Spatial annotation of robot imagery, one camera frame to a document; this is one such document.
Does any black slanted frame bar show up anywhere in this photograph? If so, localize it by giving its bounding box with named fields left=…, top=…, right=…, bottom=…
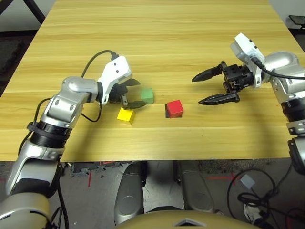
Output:
left=23, top=0, right=46, bottom=25

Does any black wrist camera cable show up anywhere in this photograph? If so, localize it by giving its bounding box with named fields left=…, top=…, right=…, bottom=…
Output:
left=18, top=49, right=120, bottom=156
left=252, top=56, right=305, bottom=80

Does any tan robot torso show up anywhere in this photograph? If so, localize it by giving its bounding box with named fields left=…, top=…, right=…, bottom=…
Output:
left=115, top=206, right=261, bottom=229

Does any black left wrist camera cable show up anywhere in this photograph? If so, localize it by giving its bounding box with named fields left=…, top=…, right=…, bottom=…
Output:
left=18, top=49, right=120, bottom=156

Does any grey power adapter box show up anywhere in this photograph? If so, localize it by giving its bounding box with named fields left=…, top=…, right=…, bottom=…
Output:
left=239, top=174, right=256, bottom=189

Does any black red-lined floor mat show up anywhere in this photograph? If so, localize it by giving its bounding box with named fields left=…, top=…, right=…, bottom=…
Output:
left=70, top=160, right=134, bottom=179

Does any grey robot left leg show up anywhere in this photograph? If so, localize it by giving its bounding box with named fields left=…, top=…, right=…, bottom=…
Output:
left=113, top=161, right=145, bottom=227

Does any black floor cable bundle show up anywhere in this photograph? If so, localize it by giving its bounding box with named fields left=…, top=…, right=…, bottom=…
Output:
left=225, top=164, right=305, bottom=229

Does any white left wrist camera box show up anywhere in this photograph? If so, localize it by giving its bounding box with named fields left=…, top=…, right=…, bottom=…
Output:
left=97, top=55, right=132, bottom=106

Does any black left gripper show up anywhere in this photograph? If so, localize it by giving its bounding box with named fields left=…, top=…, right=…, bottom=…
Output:
left=107, top=78, right=148, bottom=111

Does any grey robot leg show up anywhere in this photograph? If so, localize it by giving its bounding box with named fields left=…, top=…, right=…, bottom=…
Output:
left=177, top=160, right=214, bottom=215
left=113, top=161, right=145, bottom=227

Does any grey robot right leg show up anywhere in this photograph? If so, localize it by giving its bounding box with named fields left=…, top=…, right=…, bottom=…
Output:
left=177, top=160, right=214, bottom=215

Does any yellow cube block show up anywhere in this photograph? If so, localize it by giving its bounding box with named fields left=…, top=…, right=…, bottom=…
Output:
left=116, top=107, right=136, bottom=125

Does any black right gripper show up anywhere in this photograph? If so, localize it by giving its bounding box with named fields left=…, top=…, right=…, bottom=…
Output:
left=191, top=60, right=254, bottom=106

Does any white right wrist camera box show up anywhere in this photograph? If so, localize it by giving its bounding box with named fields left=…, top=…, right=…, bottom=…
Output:
left=229, top=32, right=266, bottom=88

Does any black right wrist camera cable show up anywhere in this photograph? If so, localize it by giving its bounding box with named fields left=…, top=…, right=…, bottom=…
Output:
left=252, top=56, right=305, bottom=80

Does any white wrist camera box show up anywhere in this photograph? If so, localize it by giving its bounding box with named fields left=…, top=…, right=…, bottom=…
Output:
left=97, top=55, right=132, bottom=106
left=229, top=32, right=266, bottom=88

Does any red cube block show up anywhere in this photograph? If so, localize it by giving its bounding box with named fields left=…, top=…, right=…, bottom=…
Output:
left=166, top=100, right=184, bottom=119

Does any green cube block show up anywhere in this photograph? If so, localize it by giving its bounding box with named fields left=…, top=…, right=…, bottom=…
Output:
left=140, top=88, right=154, bottom=104

